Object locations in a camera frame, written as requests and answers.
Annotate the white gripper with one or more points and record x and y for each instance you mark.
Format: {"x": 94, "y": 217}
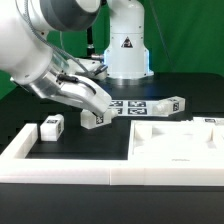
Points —
{"x": 72, "y": 90}

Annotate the white square table top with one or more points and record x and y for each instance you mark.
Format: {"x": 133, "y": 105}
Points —
{"x": 178, "y": 141}

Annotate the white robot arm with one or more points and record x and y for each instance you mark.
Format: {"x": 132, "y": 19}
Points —
{"x": 41, "y": 67}

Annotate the white sheet with tags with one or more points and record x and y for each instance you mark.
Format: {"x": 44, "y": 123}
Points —
{"x": 135, "y": 108}

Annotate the white U-shaped obstacle fence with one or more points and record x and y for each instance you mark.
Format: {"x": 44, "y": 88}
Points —
{"x": 15, "y": 167}

